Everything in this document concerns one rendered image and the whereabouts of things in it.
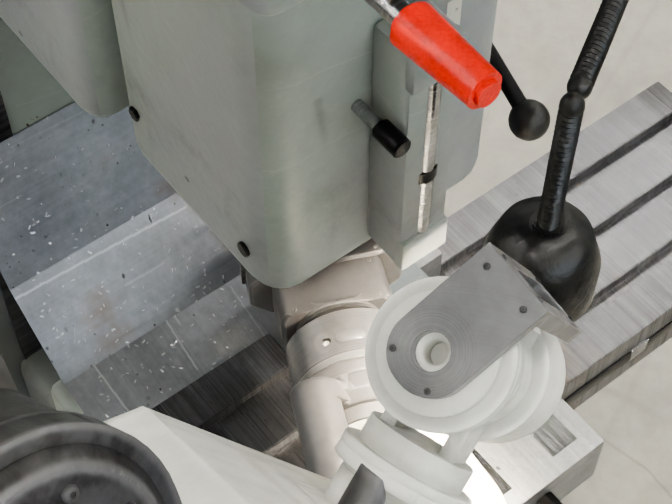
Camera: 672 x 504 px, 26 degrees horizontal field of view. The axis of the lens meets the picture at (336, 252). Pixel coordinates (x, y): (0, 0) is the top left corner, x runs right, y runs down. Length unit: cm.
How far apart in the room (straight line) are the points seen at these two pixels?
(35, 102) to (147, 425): 88
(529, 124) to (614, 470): 147
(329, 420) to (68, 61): 31
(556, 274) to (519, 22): 220
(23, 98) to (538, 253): 71
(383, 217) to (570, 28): 209
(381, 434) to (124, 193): 94
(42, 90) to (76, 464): 105
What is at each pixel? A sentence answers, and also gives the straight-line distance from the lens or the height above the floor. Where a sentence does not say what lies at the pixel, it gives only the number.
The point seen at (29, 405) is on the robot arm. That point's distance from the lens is 45.
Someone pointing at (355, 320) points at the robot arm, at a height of 128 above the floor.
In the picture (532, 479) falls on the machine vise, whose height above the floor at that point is 98.
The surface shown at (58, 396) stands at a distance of 157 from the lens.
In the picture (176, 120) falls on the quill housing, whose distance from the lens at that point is 97.
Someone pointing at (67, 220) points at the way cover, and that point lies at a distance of 151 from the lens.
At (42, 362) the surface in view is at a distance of 173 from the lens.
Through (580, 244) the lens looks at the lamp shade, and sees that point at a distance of 86.
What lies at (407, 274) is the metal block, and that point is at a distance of 135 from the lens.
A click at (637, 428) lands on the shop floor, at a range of 251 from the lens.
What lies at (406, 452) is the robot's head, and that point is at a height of 162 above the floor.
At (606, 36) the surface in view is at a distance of 81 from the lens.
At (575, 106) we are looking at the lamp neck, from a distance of 77.
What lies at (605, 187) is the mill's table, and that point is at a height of 91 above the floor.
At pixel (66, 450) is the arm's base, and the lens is 42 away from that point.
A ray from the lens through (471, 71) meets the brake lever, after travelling 61.
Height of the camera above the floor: 216
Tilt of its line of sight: 55 degrees down
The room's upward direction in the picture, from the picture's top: straight up
